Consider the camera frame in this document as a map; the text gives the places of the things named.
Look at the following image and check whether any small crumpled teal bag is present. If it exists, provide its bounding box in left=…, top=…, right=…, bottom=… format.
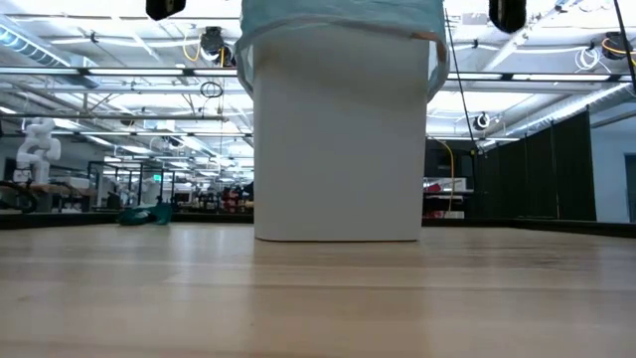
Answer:
left=116, top=202, right=174, bottom=228

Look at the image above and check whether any thin black hanging cable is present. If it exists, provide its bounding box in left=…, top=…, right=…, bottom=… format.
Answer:
left=612, top=0, right=636, bottom=93
left=444, top=8, right=479, bottom=150

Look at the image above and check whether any white plastic trash bin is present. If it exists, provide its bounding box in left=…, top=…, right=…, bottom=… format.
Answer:
left=251, top=22, right=431, bottom=244

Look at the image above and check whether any distant black shelving frame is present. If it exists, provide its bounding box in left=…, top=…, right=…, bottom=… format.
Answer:
left=87, top=159, right=235, bottom=208

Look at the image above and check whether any light blue bag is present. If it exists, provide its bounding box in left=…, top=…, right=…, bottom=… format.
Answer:
left=234, top=0, right=451, bottom=100

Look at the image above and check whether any yellow hanging cable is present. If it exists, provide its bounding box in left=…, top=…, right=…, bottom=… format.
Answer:
left=429, top=136, right=456, bottom=215
left=181, top=27, right=204, bottom=64

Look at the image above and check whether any silver ventilation duct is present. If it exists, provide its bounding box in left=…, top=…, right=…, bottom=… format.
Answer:
left=489, top=82, right=636, bottom=138
left=0, top=27, right=100, bottom=90

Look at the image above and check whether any black partition screen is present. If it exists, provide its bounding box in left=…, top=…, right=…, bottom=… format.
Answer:
left=474, top=106, right=597, bottom=222

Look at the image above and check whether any distant wooden workbench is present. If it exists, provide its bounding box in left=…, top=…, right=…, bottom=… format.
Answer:
left=0, top=179, right=100, bottom=214

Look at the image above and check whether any ceiling light rail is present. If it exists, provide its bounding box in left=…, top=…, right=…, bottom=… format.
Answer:
left=0, top=66, right=636, bottom=84

